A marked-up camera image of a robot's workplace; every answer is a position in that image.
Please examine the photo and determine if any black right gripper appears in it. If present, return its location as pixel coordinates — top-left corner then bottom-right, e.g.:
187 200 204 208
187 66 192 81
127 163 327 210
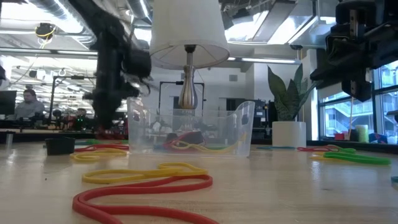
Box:
310 0 377 102

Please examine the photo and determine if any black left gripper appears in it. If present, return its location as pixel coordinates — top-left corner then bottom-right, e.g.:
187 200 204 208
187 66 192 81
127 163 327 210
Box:
83 32 141 131

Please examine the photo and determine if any clear plastic bin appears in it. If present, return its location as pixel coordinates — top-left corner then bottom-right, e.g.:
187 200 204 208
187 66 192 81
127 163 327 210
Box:
126 96 256 158

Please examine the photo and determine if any thick red rubber band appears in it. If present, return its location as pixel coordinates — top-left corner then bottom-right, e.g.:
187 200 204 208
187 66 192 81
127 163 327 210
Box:
72 174 220 224

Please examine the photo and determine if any person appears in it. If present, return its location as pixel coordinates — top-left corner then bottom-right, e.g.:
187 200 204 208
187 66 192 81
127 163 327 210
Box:
73 108 90 130
14 89 47 121

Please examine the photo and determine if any black framed window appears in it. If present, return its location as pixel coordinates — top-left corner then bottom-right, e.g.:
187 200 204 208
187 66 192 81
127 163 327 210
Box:
317 60 398 142

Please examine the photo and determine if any green snake plant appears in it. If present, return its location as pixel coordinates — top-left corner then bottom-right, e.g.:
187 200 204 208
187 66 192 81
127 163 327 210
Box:
267 63 324 122

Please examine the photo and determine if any long ceiling light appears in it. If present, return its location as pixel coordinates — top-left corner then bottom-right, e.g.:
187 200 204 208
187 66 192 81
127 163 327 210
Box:
226 57 296 65

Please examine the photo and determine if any light green cylinder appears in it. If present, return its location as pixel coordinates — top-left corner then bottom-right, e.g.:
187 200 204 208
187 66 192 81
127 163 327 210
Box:
355 124 370 143

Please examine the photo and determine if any silver lamp base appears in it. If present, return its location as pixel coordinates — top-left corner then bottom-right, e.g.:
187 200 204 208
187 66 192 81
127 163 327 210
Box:
167 44 208 146

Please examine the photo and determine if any white plant pot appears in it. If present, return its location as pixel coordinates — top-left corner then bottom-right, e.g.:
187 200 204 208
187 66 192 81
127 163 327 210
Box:
272 121 307 149

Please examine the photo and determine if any blue box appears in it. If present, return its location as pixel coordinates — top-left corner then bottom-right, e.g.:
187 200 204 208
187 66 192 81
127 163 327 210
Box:
369 133 389 145

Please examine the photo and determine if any black machine cabinet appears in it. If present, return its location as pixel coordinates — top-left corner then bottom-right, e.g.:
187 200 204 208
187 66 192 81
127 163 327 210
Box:
252 98 279 141

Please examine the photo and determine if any silver ceiling light bar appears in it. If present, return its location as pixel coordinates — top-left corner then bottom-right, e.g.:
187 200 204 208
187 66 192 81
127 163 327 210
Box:
0 47 100 59

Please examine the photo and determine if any black computer monitor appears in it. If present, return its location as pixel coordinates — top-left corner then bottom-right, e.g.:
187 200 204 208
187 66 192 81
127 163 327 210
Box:
0 90 17 116

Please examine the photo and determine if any white lampshade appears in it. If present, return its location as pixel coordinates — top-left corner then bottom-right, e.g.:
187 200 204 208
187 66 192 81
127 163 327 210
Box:
148 0 231 71

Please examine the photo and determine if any silver ceiling duct hood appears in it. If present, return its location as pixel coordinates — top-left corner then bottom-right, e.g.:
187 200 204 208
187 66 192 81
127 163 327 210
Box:
222 0 338 50

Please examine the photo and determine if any ceiling device with yellow cable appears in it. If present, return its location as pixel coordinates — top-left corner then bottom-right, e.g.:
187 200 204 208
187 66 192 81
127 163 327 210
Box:
34 22 57 41

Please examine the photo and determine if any grey metal post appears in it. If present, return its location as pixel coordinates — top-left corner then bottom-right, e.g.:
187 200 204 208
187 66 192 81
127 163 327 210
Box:
4 131 15 150

